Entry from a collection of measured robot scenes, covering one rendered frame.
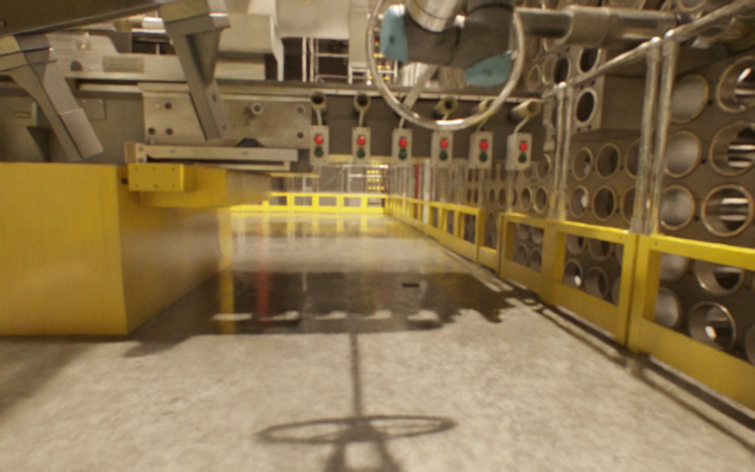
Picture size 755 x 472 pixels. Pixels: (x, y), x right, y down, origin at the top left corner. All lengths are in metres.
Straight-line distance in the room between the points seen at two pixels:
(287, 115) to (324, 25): 0.47
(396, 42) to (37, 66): 0.42
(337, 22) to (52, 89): 1.61
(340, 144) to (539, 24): 1.14
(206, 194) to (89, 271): 0.46
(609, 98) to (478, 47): 1.93
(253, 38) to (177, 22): 1.45
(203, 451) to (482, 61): 0.88
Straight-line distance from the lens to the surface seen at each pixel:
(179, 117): 1.85
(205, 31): 0.34
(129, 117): 1.98
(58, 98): 0.44
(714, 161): 2.48
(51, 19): 0.39
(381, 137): 1.68
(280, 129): 1.73
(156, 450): 0.96
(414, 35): 0.62
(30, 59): 0.43
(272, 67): 1.93
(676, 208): 2.76
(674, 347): 1.43
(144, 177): 1.48
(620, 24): 2.37
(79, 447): 1.03
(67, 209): 1.61
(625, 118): 2.60
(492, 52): 0.68
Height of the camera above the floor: 0.52
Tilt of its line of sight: 7 degrees down
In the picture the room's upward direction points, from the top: 1 degrees clockwise
